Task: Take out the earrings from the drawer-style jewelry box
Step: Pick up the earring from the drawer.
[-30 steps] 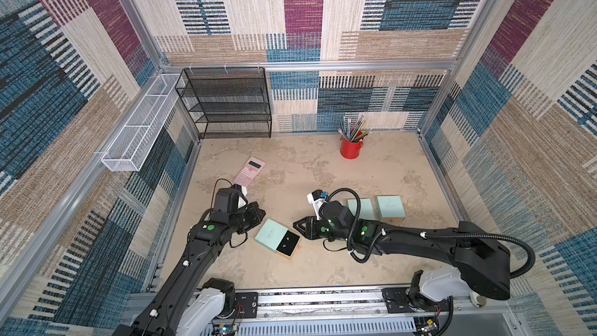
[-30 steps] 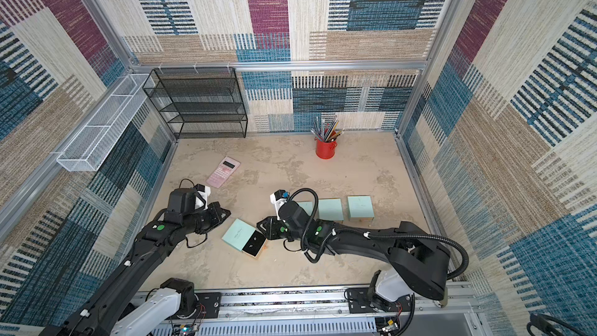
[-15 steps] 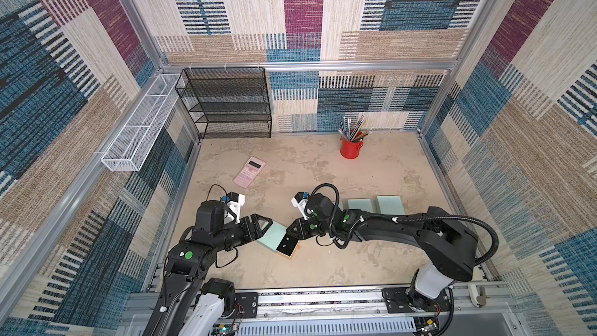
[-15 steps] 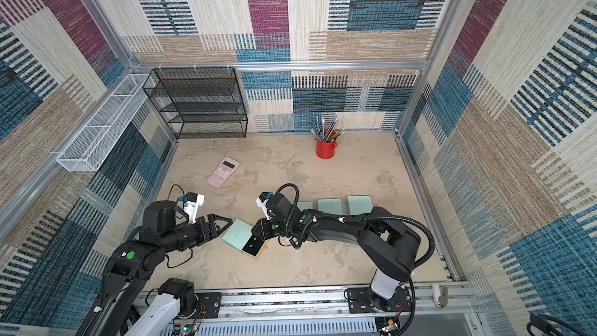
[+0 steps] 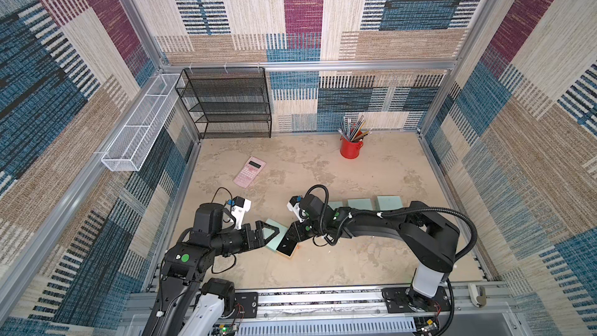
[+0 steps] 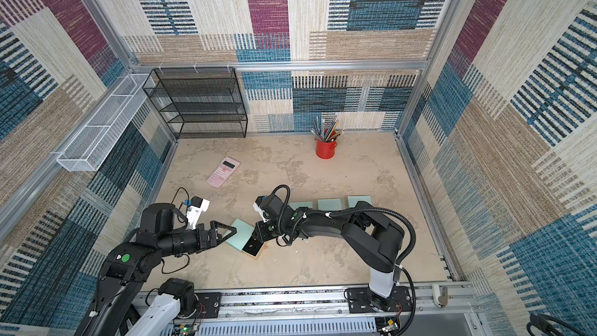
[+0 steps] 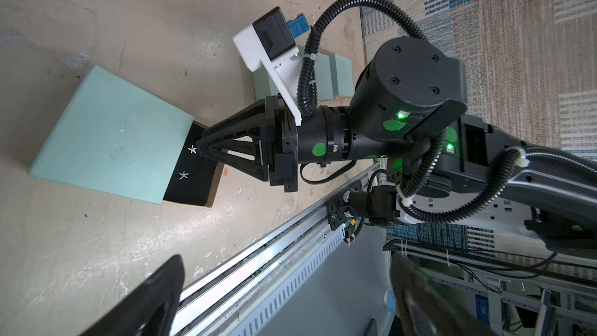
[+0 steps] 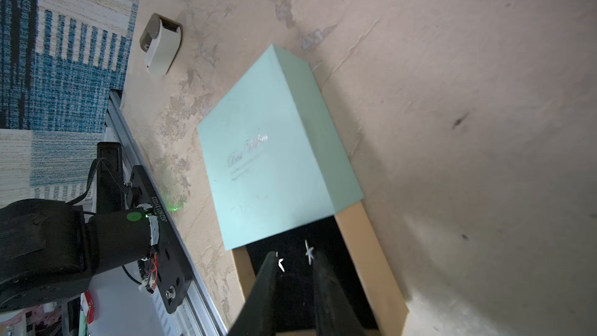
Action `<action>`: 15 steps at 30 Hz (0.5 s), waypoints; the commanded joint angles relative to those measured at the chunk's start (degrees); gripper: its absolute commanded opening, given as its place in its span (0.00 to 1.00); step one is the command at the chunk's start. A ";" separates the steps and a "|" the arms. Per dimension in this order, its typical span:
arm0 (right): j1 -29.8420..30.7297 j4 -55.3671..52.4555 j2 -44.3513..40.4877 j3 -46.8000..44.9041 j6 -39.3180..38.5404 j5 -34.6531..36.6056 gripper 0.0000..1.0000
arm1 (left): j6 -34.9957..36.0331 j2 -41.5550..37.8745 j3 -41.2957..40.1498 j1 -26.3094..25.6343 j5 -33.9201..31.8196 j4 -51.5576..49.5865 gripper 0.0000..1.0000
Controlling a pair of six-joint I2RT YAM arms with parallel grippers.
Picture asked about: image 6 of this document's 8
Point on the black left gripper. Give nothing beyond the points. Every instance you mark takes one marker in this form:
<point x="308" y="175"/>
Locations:
<point x="212" y="234"/>

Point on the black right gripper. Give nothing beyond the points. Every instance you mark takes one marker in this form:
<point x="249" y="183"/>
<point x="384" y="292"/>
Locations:
<point x="263" y="230"/>

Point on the mint drawer jewelry box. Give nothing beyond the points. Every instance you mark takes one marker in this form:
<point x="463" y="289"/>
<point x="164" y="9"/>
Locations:
<point x="354" y="200"/>

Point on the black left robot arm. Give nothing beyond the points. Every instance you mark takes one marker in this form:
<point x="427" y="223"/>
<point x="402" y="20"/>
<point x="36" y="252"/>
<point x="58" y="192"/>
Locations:
<point x="129" y="265"/>

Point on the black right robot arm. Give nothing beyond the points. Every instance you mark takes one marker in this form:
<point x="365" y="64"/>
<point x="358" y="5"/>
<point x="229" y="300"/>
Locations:
<point x="382" y="238"/>

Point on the pink calculator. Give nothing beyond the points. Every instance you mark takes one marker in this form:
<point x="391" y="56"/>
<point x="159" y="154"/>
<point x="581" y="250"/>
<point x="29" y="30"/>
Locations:
<point x="223" y="172"/>

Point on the red pencil cup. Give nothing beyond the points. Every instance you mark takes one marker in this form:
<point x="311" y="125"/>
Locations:
<point x="325" y="150"/>

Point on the pencils bundle in cup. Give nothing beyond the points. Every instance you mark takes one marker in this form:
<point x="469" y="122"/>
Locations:
<point x="326" y="130"/>

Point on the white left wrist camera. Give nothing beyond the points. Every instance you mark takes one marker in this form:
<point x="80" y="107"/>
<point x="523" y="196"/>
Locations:
<point x="195" y="207"/>

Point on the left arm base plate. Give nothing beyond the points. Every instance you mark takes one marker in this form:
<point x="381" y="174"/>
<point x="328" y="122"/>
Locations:
<point x="207" y="305"/>

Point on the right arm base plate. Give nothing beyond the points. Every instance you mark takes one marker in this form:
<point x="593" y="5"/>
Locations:
<point x="362" y="300"/>

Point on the black wire shelf rack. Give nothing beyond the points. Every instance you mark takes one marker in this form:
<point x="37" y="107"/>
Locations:
<point x="198" y="102"/>

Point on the white mesh wall basket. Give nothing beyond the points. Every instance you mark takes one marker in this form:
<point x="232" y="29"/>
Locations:
<point x="95" y="140"/>

